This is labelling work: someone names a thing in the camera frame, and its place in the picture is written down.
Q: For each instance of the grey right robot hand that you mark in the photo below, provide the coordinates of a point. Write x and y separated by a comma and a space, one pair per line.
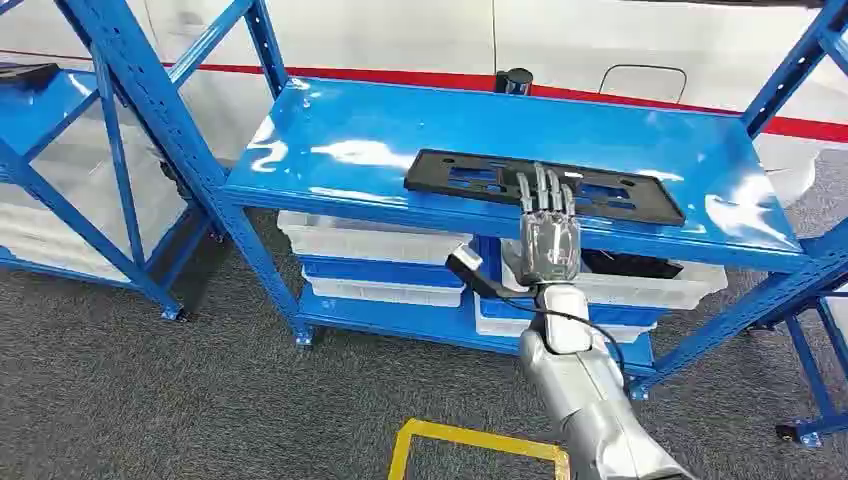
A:
550, 248

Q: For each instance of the black plastic slotted panel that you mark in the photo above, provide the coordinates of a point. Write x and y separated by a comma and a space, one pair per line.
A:
437, 175

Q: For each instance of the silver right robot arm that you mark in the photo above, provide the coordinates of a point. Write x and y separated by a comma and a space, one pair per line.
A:
590, 397

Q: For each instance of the black plastic trim part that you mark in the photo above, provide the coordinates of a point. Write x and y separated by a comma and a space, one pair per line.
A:
629, 265

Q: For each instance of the blue metal shelf rack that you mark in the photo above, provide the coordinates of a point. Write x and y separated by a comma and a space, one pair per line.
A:
40, 112
812, 371
464, 126

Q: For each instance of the black cylinder object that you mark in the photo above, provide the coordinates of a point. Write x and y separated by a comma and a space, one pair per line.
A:
513, 81

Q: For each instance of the yellow tape floor square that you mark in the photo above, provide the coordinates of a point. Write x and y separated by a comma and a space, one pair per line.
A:
477, 437

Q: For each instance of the white car body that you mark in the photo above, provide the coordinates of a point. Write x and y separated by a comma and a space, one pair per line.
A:
397, 33

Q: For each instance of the black flat object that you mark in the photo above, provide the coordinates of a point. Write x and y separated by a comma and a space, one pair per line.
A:
23, 74

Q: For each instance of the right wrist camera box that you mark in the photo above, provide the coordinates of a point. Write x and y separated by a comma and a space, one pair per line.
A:
467, 257

